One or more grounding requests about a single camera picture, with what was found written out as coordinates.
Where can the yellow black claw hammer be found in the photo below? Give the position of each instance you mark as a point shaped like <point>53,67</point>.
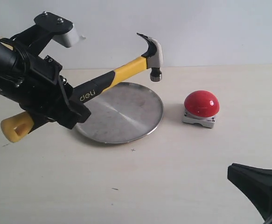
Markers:
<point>18,126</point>

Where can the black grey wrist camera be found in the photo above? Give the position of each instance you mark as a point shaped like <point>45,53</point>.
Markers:
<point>47,27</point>

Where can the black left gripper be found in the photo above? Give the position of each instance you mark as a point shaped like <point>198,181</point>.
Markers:
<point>49,96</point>

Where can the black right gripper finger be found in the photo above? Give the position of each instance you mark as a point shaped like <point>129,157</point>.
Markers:
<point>255,184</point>

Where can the red dome push button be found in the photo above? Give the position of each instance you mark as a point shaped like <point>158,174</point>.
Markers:
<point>201,107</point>

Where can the round steel plate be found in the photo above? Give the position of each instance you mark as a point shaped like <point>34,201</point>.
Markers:
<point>125,113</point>

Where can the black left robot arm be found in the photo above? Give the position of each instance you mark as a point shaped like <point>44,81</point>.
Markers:
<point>14,63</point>

